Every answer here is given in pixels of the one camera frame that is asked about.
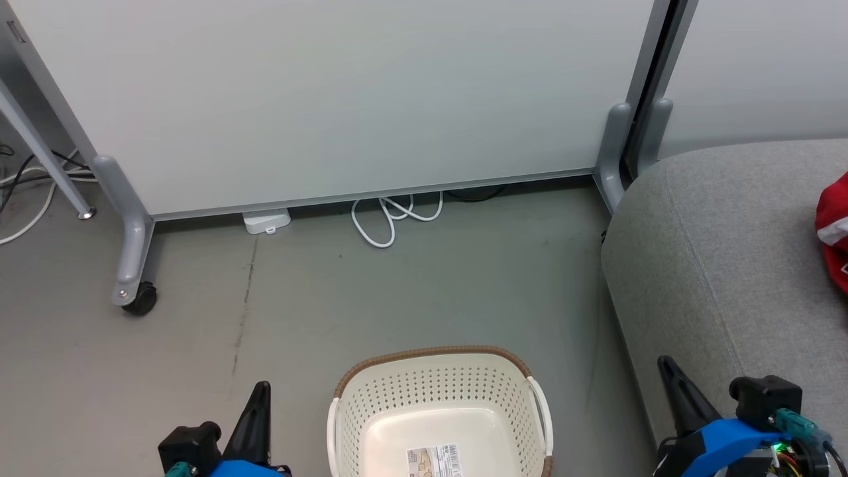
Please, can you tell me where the cream perforated laundry basket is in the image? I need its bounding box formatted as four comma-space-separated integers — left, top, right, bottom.
326, 345, 555, 477

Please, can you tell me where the white floor cable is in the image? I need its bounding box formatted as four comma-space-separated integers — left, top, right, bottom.
0, 166, 97, 246

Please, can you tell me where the red and white garment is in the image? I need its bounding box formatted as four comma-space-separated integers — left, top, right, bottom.
814, 172, 848, 296

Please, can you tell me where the grey fabric sofa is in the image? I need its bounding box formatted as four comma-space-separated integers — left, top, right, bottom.
601, 138, 848, 477

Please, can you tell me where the black cable under partition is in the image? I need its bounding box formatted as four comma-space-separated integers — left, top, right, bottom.
444, 185, 509, 203

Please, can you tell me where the wide white partition panel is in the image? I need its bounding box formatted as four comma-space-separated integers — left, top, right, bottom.
5, 0, 673, 221

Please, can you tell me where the barcode sticker label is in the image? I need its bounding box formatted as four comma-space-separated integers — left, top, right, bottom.
405, 443, 463, 477

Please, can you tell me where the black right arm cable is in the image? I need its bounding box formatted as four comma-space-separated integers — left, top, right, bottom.
823, 443, 848, 477

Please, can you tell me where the long grey partition foot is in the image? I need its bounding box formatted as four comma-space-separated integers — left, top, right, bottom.
92, 155, 157, 307

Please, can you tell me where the black caster wheel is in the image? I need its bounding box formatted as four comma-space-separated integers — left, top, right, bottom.
122, 281, 159, 316

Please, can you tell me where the narrow white partition panel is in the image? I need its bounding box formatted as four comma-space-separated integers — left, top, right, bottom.
653, 0, 848, 161

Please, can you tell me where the short grey partition foot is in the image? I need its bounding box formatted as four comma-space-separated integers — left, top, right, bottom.
637, 97, 674, 175
594, 101, 634, 215

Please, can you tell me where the white looped cable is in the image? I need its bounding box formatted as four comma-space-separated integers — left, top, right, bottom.
350, 191, 445, 249

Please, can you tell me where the white power adapter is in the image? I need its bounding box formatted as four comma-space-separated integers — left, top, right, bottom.
242, 208, 292, 235

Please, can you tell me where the thin black floor cable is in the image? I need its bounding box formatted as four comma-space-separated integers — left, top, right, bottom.
0, 142, 90, 214

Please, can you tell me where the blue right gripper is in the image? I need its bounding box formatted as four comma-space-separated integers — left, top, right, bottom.
654, 355, 790, 477

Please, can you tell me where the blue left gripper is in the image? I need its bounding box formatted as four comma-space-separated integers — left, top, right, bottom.
208, 380, 287, 477

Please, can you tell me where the grey metal table leg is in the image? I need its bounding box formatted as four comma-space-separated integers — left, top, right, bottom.
0, 76, 97, 221

